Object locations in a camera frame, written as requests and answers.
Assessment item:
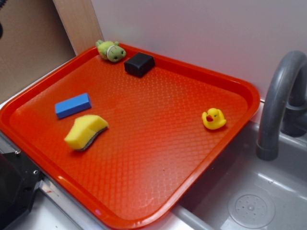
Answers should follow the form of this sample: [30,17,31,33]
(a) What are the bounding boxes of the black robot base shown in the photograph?
[0,150,42,230]

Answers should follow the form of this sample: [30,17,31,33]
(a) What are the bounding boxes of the yellow sponge with grey pad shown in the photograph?
[64,115,109,151]

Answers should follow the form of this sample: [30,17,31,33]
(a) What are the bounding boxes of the red plastic tray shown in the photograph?
[0,47,260,230]

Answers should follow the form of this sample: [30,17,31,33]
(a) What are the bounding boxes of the black cube block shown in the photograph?
[124,52,155,78]

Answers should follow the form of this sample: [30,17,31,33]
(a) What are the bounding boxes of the yellow rubber duck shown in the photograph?
[201,108,227,130]

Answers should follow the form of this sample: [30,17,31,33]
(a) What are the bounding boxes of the green plush toy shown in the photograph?
[95,40,127,63]

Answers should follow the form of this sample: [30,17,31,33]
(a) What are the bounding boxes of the blue rectangular block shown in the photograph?
[55,93,92,119]

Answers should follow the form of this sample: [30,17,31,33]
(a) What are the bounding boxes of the grey plastic sink basin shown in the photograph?
[172,122,307,230]

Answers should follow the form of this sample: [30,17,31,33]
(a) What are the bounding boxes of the wooden board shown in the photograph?
[53,0,104,55]

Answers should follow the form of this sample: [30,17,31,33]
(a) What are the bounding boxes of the grey plastic faucet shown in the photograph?
[256,50,307,161]

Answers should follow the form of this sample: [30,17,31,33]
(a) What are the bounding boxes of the brown cardboard panel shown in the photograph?
[0,0,75,102]

